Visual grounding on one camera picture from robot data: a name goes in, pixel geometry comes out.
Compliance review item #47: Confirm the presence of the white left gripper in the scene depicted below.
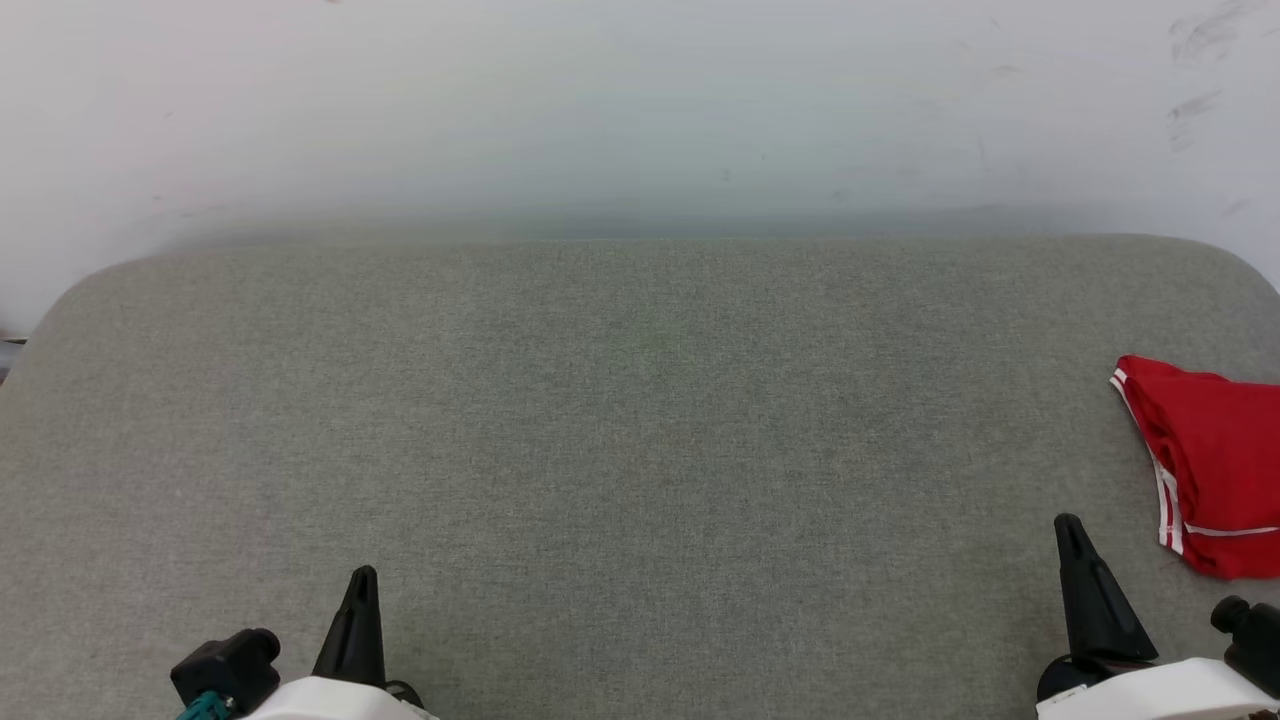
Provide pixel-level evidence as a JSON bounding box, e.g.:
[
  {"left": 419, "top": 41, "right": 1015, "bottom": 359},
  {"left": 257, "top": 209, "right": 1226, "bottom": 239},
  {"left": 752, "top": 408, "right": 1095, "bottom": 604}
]
[{"left": 238, "top": 566, "right": 441, "bottom": 720}]

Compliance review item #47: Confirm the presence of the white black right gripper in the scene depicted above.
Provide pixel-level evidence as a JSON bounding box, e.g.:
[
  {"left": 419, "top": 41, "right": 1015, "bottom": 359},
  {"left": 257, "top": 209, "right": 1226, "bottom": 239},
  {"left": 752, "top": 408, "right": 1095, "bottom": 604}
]
[{"left": 1034, "top": 514, "right": 1280, "bottom": 720}]

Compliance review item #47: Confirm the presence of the red garment with white stripes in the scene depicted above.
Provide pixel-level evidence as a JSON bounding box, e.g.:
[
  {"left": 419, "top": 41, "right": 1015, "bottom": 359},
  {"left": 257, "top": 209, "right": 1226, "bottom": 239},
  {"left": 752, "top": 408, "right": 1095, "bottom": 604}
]
[{"left": 1109, "top": 355, "right": 1280, "bottom": 582}]

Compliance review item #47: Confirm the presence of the grey fabric sofa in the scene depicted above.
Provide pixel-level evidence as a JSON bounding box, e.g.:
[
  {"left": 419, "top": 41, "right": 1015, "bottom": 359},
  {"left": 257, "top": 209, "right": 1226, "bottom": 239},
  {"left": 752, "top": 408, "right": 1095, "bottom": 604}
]
[{"left": 0, "top": 234, "right": 1280, "bottom": 720}]

